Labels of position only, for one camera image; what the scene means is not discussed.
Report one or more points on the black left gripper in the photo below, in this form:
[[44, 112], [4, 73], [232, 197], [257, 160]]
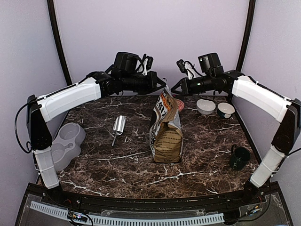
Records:
[[153, 84]]

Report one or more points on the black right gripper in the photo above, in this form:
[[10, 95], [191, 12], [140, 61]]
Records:
[[186, 88]]

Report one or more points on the brown pet food bag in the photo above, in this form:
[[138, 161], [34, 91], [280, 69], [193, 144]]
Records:
[[165, 134]]

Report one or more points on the silver metal scoop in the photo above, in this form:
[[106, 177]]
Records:
[[118, 127]]

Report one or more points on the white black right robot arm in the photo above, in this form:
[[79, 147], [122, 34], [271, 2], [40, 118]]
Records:
[[284, 112]]

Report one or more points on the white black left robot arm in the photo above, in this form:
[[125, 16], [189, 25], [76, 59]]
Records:
[[129, 72]]

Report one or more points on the translucent double pet bowl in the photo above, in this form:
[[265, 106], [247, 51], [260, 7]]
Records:
[[67, 143]]

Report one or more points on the red patterned bowl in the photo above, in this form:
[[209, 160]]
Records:
[[180, 105]]

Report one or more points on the white ceramic bowl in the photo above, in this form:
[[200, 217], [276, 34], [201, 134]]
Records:
[[205, 107]]

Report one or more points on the dark rimmed white bowl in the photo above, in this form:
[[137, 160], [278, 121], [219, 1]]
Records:
[[225, 110]]

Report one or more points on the dark green mug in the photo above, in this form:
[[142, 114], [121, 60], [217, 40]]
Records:
[[240, 156]]

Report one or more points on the black corner frame post right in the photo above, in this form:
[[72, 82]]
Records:
[[246, 36]]

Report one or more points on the black corner frame post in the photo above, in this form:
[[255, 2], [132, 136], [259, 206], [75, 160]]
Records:
[[246, 36], [58, 42]]

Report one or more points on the black corner frame post left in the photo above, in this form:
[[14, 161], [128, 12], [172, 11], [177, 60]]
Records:
[[58, 42]]

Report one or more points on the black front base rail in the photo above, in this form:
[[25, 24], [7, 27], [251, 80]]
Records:
[[90, 203]]

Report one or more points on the white cable duct strip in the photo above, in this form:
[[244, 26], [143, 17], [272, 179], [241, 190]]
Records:
[[123, 218]]

